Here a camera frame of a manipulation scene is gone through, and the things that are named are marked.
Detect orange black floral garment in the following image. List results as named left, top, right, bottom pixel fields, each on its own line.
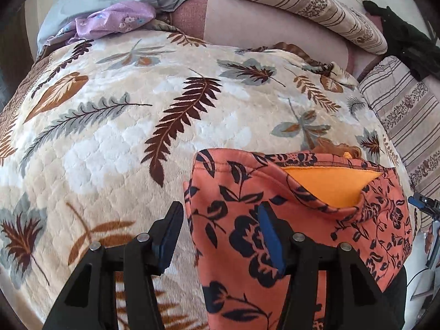
left=184, top=149, right=413, bottom=329

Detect person's black trousers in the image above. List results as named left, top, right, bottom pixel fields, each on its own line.
left=383, top=267, right=407, bottom=329

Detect striped floral folded quilt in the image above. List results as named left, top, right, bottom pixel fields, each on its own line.
left=359, top=57, right=439, bottom=200

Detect black garment on bed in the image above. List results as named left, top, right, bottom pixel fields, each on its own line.
left=362, top=0, right=439, bottom=81

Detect cream leaf pattern blanket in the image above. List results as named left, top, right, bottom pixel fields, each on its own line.
left=1, top=31, right=421, bottom=329

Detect striped floral bolster pillow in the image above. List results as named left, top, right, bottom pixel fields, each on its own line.
left=248, top=0, right=388, bottom=55

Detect purple floral cloth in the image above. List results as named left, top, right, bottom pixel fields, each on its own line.
left=44, top=1, right=156, bottom=46

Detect pink bed sheet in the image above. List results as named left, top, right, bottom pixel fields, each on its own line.
left=168, top=0, right=382, bottom=81

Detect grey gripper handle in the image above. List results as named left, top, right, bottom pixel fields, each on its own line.
left=425, top=221, right=439, bottom=270

